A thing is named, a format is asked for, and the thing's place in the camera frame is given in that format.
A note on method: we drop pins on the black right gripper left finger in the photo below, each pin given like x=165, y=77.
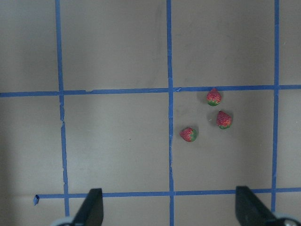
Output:
x=91, y=212

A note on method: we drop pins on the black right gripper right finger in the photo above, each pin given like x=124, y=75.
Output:
x=250, y=210

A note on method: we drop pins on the red strawberry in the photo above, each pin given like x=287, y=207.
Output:
x=213, y=97
x=223, y=120
x=188, y=134

